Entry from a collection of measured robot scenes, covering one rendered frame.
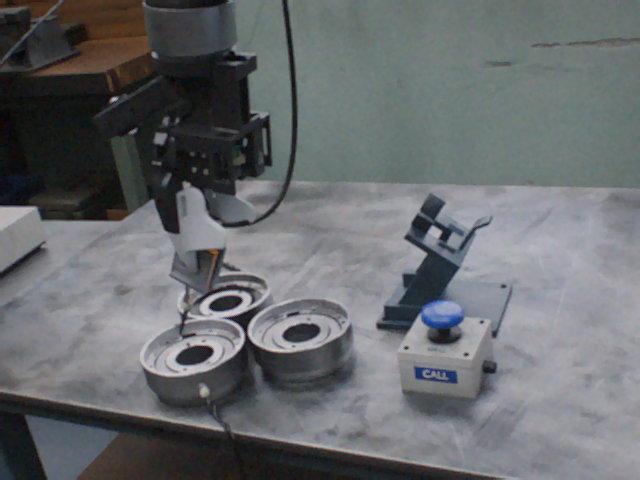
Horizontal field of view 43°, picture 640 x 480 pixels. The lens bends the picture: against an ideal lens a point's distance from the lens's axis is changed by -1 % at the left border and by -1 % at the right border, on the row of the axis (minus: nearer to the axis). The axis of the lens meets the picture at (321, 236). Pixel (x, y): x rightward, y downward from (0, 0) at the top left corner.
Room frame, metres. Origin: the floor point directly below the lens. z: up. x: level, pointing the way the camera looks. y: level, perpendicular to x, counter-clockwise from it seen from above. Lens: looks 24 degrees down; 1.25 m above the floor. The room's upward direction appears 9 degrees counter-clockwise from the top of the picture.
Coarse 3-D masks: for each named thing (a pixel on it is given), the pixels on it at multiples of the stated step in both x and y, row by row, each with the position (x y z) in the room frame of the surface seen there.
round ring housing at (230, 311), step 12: (228, 276) 0.86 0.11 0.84; (240, 276) 0.86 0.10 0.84; (252, 276) 0.85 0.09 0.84; (216, 288) 0.85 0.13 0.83; (264, 288) 0.83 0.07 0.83; (180, 300) 0.82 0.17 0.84; (216, 300) 0.83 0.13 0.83; (228, 300) 0.83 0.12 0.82; (240, 300) 0.83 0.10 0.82; (264, 300) 0.79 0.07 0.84; (180, 312) 0.79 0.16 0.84; (204, 312) 0.80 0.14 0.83; (216, 312) 0.79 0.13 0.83; (228, 312) 0.79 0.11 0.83; (240, 312) 0.76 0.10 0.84; (252, 312) 0.77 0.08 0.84; (240, 324) 0.76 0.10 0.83
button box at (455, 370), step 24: (408, 336) 0.66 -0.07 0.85; (432, 336) 0.65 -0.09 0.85; (456, 336) 0.64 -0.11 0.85; (480, 336) 0.64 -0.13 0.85; (408, 360) 0.63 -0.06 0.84; (432, 360) 0.62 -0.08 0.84; (456, 360) 0.61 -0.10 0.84; (480, 360) 0.63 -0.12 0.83; (408, 384) 0.63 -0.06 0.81; (432, 384) 0.62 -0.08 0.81; (456, 384) 0.61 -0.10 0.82; (480, 384) 0.62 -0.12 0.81
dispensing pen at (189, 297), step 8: (216, 216) 0.72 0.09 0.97; (224, 248) 0.73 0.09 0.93; (216, 264) 0.72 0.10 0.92; (216, 272) 0.73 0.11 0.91; (216, 280) 0.74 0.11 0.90; (184, 296) 0.74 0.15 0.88; (192, 296) 0.74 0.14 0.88; (184, 304) 0.74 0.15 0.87; (192, 304) 0.75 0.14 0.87; (184, 312) 0.75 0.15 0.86; (184, 320) 0.75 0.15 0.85
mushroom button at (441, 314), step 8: (432, 304) 0.66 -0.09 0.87; (440, 304) 0.66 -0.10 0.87; (448, 304) 0.65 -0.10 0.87; (456, 304) 0.65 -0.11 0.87; (424, 312) 0.65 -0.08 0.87; (432, 312) 0.64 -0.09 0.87; (440, 312) 0.64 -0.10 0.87; (448, 312) 0.64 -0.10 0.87; (456, 312) 0.64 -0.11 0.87; (464, 312) 0.64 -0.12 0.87; (424, 320) 0.64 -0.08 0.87; (432, 320) 0.64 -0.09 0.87; (440, 320) 0.63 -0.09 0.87; (448, 320) 0.63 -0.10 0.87; (456, 320) 0.63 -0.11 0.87; (440, 328) 0.63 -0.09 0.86; (448, 328) 0.64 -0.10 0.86
